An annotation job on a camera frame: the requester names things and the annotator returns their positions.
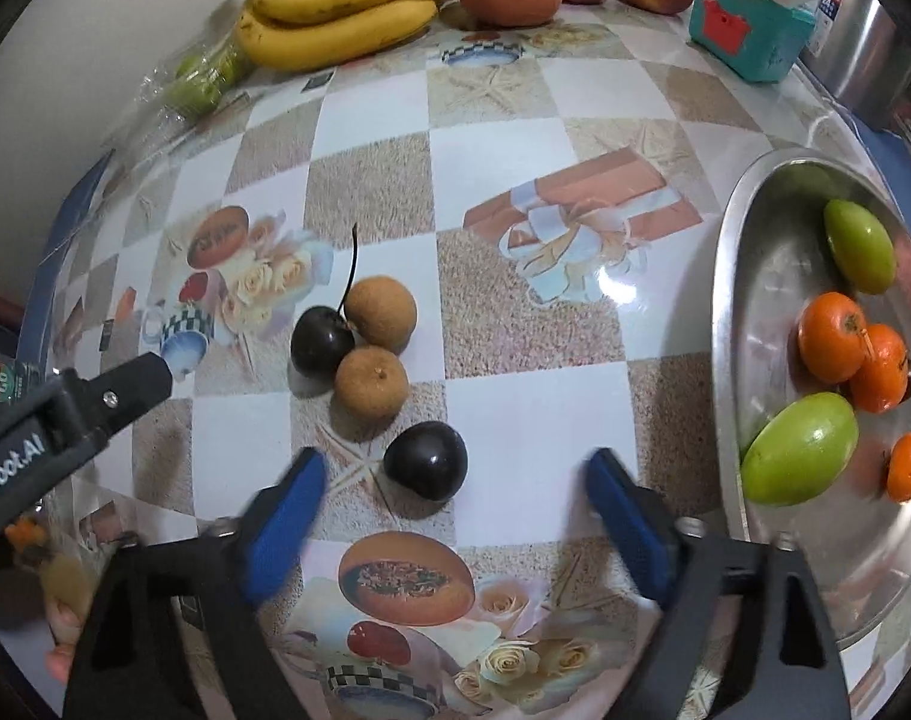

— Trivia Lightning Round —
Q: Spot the small orange mandarin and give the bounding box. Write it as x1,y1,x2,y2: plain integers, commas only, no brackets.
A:
886,433,911,503
849,324,911,413

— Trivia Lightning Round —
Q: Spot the brown longan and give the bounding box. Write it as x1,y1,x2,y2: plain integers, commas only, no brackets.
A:
344,277,417,352
333,345,410,421

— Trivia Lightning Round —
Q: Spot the stainless steel kettle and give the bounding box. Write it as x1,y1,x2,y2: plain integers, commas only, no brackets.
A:
800,0,911,125

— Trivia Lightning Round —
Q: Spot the teal plastic box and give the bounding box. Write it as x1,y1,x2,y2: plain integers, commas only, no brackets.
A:
687,0,816,83

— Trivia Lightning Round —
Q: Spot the bagged green fruit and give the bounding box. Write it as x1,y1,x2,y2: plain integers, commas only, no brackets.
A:
125,37,257,136

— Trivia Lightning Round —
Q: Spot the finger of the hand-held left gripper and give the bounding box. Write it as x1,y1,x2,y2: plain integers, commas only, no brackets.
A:
46,351,178,458

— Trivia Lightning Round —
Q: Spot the large orange mandarin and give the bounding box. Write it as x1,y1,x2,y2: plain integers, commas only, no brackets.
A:
798,292,870,385

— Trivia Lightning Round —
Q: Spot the stainless steel basin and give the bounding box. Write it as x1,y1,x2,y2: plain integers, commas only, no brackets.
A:
714,148,911,650

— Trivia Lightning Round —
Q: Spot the green mango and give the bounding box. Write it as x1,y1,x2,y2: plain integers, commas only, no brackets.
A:
740,391,859,507
824,199,897,295

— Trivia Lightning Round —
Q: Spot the checkered printed tablecloth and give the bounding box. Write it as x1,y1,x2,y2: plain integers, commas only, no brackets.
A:
20,0,898,720

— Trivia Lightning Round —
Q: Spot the dark cherry with stem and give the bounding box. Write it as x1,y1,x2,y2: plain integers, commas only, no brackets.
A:
290,223,360,378

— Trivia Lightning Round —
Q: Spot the person's left hand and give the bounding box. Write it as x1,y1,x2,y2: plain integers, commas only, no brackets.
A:
39,551,97,683

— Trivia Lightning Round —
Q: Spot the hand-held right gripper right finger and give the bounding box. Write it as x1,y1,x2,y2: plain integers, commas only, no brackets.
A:
584,447,853,720

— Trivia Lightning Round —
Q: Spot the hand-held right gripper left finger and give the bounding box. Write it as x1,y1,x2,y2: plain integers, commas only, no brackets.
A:
64,447,330,720

